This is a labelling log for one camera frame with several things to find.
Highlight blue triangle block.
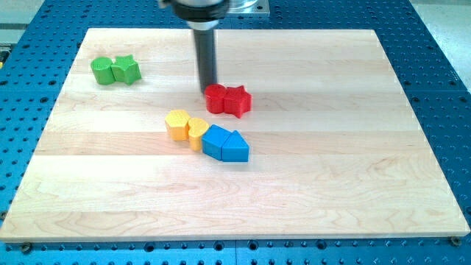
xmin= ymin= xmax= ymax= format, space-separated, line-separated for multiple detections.
xmin=222 ymin=130 xmax=249 ymax=162

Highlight blue cube block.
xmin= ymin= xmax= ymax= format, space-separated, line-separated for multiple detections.
xmin=202 ymin=124 xmax=231 ymax=160

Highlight red star block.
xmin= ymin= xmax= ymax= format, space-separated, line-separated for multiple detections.
xmin=223 ymin=85 xmax=252 ymax=119

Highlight yellow heart block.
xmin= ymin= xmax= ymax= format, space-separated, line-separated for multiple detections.
xmin=188 ymin=118 xmax=209 ymax=151

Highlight red cylinder block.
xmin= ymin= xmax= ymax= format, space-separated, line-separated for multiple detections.
xmin=205 ymin=84 xmax=227 ymax=114

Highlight yellow hexagon block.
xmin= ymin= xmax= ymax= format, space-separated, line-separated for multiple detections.
xmin=165 ymin=110 xmax=191 ymax=141

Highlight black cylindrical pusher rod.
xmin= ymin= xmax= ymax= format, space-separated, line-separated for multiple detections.
xmin=193 ymin=29 xmax=217 ymax=93

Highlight light wooden board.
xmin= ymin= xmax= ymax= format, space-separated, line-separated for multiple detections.
xmin=1 ymin=28 xmax=470 ymax=242

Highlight green star block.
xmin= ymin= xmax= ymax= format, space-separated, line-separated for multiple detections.
xmin=111 ymin=54 xmax=142 ymax=85

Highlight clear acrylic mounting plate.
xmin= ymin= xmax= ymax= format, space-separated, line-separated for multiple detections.
xmin=225 ymin=0 xmax=270 ymax=18

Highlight green cylinder block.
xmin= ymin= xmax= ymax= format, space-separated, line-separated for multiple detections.
xmin=91 ymin=57 xmax=116 ymax=85

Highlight left front board screw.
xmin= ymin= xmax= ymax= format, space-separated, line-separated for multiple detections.
xmin=18 ymin=242 xmax=32 ymax=254

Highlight board screw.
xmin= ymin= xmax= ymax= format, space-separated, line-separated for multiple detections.
xmin=18 ymin=242 xmax=32 ymax=254
xmin=450 ymin=236 xmax=462 ymax=247

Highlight right front board screw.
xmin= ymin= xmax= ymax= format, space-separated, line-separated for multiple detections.
xmin=450 ymin=236 xmax=462 ymax=247

